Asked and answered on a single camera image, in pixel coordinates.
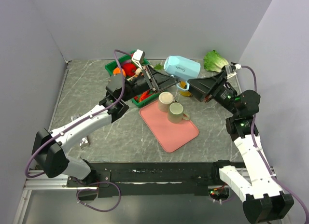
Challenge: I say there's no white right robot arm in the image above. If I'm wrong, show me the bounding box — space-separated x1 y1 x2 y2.
188 71 294 224

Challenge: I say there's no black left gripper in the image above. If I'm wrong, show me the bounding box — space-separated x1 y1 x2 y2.
121 64 180 102

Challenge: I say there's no red toy bell pepper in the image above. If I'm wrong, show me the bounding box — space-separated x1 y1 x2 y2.
122 63 137 77

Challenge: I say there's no yellow mug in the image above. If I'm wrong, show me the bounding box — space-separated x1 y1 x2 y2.
180 81 194 97

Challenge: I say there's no green plastic bin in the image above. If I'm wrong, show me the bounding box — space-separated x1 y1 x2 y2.
105 50 159 108

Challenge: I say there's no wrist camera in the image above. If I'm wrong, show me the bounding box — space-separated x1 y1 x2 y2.
131 49 145 68
222 62 242 79

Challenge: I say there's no orange toy persimmon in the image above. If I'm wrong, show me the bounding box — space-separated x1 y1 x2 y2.
112 67 126 77

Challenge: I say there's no orange toy carrot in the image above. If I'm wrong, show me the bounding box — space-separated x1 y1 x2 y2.
139 90 152 103

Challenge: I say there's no pink plastic tray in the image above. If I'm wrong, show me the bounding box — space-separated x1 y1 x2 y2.
140 100 199 153

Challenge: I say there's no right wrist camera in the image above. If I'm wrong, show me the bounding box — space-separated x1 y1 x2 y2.
222 62 242 79

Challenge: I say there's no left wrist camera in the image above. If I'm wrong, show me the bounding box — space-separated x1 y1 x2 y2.
131 49 145 68

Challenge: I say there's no beige pink mug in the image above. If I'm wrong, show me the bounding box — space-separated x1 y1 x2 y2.
158 91 174 112

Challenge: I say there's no white toy radish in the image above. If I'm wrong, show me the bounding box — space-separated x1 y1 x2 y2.
135 63 166 76

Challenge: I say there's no light green mug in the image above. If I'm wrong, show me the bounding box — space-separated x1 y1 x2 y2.
168 102 190 124

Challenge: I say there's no green toy cabbage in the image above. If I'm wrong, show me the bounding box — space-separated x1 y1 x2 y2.
203 50 229 73

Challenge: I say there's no light blue faceted mug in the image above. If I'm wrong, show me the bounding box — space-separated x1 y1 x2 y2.
164 56 201 91

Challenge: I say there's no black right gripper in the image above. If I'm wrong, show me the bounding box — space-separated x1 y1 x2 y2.
184 70 239 116

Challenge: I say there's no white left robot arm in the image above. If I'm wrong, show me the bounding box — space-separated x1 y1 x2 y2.
31 64 179 186

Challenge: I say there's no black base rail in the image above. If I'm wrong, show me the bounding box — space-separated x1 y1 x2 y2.
67 162 227 198

